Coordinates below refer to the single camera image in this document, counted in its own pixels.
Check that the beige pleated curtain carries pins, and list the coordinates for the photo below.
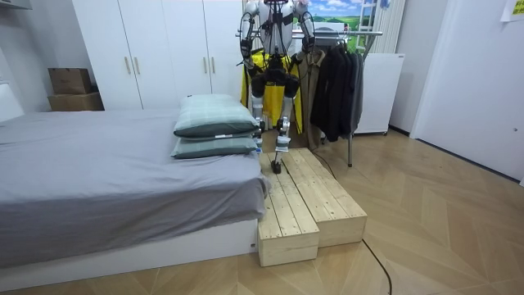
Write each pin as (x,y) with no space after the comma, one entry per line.
(389,24)

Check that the yellow and white wall notice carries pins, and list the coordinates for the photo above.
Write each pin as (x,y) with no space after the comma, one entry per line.
(511,12)

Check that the yellow shirt with black trim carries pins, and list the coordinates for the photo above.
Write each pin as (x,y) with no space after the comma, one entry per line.
(273,102)

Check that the pale wooden step box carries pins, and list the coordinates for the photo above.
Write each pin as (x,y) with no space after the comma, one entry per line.
(286,213)
(327,196)

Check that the dark grey hanging garment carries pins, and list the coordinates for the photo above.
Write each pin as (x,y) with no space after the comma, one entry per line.
(357,94)

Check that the dark brown cardboard box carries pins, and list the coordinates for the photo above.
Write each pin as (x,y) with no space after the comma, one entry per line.
(69,80)

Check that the green plaid pillow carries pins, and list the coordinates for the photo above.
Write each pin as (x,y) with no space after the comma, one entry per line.
(213,146)
(213,114)

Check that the silver metal clothes rack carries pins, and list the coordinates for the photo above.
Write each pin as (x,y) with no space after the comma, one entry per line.
(360,33)

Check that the robot body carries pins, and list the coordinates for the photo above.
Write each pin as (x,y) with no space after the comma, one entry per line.
(276,28)

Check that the grey bed with white frame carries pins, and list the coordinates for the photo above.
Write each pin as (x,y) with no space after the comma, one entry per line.
(102,172)

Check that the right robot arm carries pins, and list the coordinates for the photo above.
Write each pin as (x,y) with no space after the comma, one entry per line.
(306,24)

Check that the light brown cardboard box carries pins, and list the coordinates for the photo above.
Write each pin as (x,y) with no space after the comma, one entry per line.
(75,102)

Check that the tan coat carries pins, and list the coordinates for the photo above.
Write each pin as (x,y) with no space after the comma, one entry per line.
(311,90)

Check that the landscape wall poster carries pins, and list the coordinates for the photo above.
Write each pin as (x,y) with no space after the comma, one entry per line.
(331,14)

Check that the white boxy appliance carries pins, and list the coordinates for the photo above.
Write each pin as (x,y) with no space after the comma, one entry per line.
(380,94)

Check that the black jacket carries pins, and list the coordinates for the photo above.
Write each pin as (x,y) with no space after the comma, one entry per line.
(331,94)

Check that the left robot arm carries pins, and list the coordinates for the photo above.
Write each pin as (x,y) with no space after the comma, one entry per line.
(247,30)

